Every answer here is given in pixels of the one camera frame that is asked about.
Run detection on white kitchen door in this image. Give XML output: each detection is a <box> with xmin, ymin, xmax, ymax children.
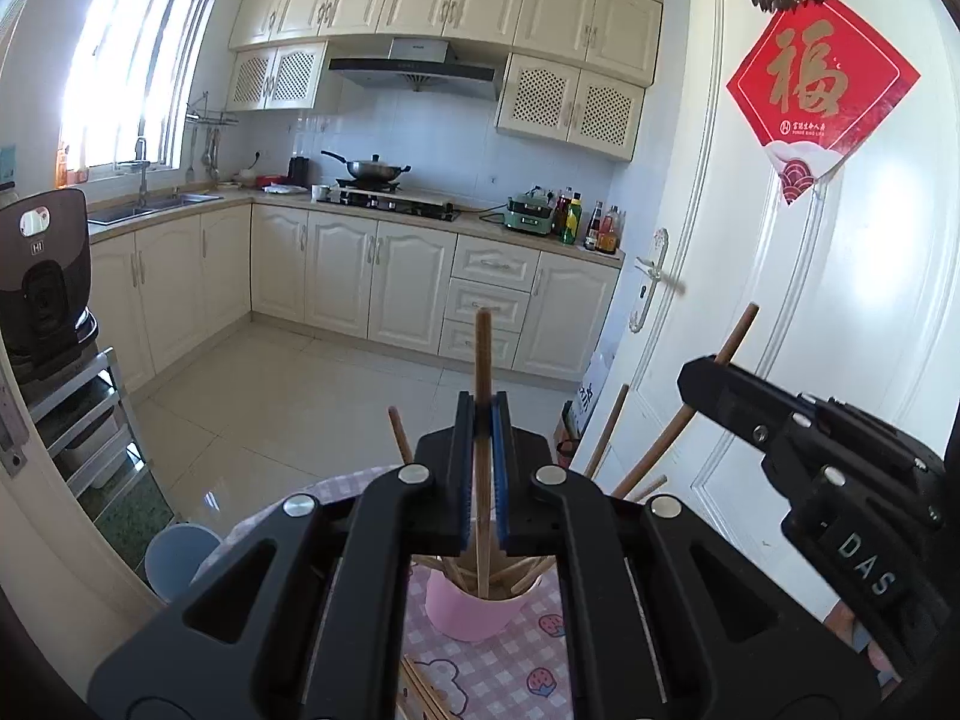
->
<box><xmin>571</xmin><ymin>0</ymin><xmax>960</xmax><ymax>616</ymax></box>

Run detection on kitchen faucet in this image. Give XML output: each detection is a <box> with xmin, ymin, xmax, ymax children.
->
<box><xmin>135</xmin><ymin>135</ymin><xmax>149</xmax><ymax>208</ymax></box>

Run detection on kitchen window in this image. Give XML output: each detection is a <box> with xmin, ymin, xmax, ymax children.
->
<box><xmin>59</xmin><ymin>0</ymin><xmax>208</xmax><ymax>184</ymax></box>

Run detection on person right hand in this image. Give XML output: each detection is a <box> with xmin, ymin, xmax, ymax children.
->
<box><xmin>823</xmin><ymin>601</ymin><xmax>900</xmax><ymax>695</ymax></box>

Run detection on blue round stool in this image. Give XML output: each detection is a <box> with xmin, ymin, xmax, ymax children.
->
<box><xmin>143</xmin><ymin>522</ymin><xmax>221</xmax><ymax>603</ymax></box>

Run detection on pink checkered tablecloth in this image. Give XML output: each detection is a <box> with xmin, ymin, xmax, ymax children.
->
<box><xmin>197</xmin><ymin>463</ymin><xmax>669</xmax><ymax>720</ymax></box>

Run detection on wooden chopstick in cup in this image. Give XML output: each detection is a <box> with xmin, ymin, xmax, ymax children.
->
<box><xmin>387</xmin><ymin>406</ymin><xmax>413</xmax><ymax>465</ymax></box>
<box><xmin>584</xmin><ymin>383</ymin><xmax>630</xmax><ymax>479</ymax></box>

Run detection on pink chopstick holder cup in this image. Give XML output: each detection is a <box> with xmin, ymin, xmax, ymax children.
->
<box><xmin>425</xmin><ymin>559</ymin><xmax>537</xmax><ymax>644</ymax></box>

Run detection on dark sauce bottle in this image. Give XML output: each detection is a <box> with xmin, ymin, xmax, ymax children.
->
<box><xmin>583</xmin><ymin>200</ymin><xmax>604</xmax><ymax>250</ymax></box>

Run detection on green bottle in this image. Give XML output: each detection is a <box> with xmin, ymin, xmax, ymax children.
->
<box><xmin>563</xmin><ymin>192</ymin><xmax>583</xmax><ymax>245</ymax></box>

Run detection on green electric cooker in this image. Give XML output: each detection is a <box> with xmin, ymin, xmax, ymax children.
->
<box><xmin>503</xmin><ymin>185</ymin><xmax>553</xmax><ymax>236</ymax></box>

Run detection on red fu door decoration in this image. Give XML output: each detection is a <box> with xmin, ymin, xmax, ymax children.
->
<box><xmin>727</xmin><ymin>0</ymin><xmax>919</xmax><ymax>203</ymax></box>

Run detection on cream lower cabinets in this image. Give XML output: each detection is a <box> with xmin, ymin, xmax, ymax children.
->
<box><xmin>91</xmin><ymin>197</ymin><xmax>622</xmax><ymax>390</ymax></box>

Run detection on cream cabinets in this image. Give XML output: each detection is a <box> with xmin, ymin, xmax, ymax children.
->
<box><xmin>91</xmin><ymin>197</ymin><xmax>622</xmax><ymax>390</ymax></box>
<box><xmin>226</xmin><ymin>0</ymin><xmax>662</xmax><ymax>161</ymax></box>

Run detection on black gas stove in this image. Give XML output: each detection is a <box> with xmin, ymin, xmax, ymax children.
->
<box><xmin>329</xmin><ymin>187</ymin><xmax>459</xmax><ymax>223</ymax></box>

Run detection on cream upper cabinets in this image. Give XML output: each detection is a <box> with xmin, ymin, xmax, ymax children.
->
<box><xmin>226</xmin><ymin>0</ymin><xmax>662</xmax><ymax>161</ymax></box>

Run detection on black kettle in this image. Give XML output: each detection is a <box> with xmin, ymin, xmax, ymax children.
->
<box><xmin>288</xmin><ymin>156</ymin><xmax>311</xmax><ymax>187</ymax></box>

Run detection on wok on stove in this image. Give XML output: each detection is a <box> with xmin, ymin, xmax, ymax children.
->
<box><xmin>320</xmin><ymin>149</ymin><xmax>412</xmax><ymax>184</ymax></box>

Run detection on dark brown air fryer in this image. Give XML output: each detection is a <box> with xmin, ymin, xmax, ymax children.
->
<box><xmin>0</xmin><ymin>188</ymin><xmax>98</xmax><ymax>385</ymax></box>

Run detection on black range hood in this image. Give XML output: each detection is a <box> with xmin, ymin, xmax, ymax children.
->
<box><xmin>329</xmin><ymin>37</ymin><xmax>503</xmax><ymax>101</ymax></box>

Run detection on silver door handle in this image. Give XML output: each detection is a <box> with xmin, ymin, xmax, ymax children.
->
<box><xmin>628</xmin><ymin>227</ymin><xmax>685</xmax><ymax>333</ymax></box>

